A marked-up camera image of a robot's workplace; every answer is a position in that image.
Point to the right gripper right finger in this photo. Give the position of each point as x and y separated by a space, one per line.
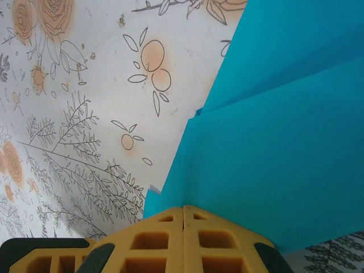
216 227

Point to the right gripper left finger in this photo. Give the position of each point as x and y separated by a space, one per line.
159 227

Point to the teal cloth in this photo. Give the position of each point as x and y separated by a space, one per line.
270 113

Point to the floral tablecloth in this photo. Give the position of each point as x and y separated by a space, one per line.
85 85

